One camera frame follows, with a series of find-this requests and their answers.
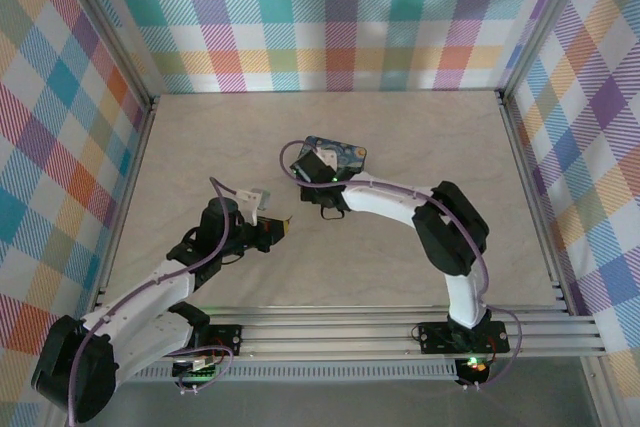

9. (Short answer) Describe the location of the starry night tin box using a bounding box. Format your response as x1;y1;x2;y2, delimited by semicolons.
294;135;369;176

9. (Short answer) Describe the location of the green terminal circuit board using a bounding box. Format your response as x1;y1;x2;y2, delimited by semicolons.
171;354;224;382

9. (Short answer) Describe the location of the small circuit board with LED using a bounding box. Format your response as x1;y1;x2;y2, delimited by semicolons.
457;355;490;384

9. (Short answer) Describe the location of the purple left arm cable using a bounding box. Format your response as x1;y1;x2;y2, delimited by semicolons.
67;175;249;423

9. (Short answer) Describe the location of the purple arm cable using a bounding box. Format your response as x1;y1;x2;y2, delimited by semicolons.
278;140;524;391
67;175;249;423

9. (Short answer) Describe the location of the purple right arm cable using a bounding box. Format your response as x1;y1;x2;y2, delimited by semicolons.
278;140;524;391

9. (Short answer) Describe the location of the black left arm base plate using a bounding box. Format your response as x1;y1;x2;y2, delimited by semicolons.
207;324;245;356

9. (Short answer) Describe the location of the aluminium side rail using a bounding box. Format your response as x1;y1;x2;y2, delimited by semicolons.
92;95;161;306
494;90;576;316

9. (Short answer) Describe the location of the aluminium mounting rail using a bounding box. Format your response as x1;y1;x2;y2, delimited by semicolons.
127;304;607;361

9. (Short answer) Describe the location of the grey slotted cable duct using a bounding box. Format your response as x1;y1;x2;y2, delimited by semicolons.
122;364;460;384

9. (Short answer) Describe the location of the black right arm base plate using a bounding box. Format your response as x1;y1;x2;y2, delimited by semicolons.
417;320;510;354

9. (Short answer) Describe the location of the aluminium frame post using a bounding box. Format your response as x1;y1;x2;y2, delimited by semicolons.
497;0;601;98
62;0;161;108

